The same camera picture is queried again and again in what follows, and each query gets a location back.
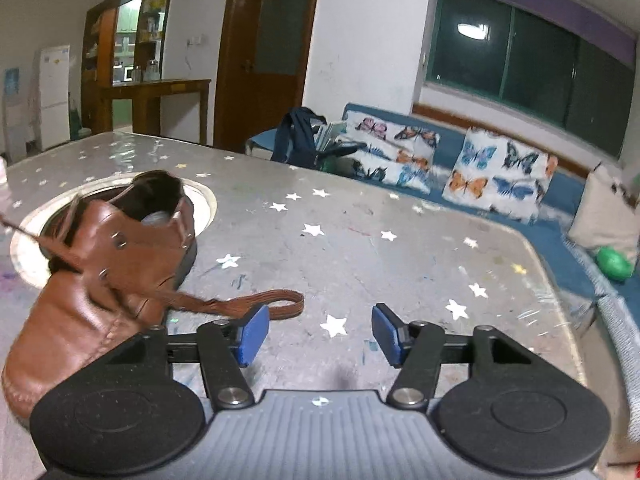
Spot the white refrigerator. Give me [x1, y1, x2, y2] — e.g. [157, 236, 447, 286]
[39, 45, 72, 151]

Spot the stack of books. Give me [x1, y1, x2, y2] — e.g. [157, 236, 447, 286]
[314, 120, 347, 153]

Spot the dark blue backpack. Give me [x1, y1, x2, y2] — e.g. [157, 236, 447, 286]
[270, 107, 368, 168]

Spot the water dispenser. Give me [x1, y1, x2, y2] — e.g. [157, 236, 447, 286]
[2, 67, 26, 158]

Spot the round built-in induction cooktop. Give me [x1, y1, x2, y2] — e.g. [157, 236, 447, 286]
[10, 172, 218, 288]

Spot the beige pillow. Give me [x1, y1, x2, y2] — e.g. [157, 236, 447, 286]
[568, 162, 640, 271]

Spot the wooden bar counter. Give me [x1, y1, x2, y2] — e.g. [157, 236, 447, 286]
[97, 79, 212, 145]

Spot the square butterfly print pillow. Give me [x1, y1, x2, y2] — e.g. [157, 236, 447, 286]
[442, 127, 560, 223]

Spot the blue sofa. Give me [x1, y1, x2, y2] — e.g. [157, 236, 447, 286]
[245, 102, 640, 311]

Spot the brown wooden door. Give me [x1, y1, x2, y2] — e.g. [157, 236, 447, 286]
[214, 0, 323, 153]

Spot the green round toy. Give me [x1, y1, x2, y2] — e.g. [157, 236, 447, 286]
[596, 247, 635, 282]

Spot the wide butterfly print pillow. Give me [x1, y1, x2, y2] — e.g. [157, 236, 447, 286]
[336, 110, 442, 196]

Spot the wooden shelf cabinet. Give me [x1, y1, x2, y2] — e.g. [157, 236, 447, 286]
[80, 0, 177, 136]

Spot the grey star print tablecloth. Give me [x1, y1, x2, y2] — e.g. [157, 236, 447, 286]
[0, 130, 586, 480]

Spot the brown shoelace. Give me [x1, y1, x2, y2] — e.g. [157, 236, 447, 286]
[0, 212, 305, 322]

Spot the brown leather shoe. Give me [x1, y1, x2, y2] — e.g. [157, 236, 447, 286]
[1, 170, 198, 431]

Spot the green framed window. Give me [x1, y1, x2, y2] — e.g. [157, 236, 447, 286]
[425, 0, 638, 158]

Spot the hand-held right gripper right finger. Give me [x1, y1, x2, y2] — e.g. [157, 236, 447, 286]
[371, 303, 533, 409]

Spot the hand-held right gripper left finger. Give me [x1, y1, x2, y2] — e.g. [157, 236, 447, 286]
[102, 304, 271, 409]

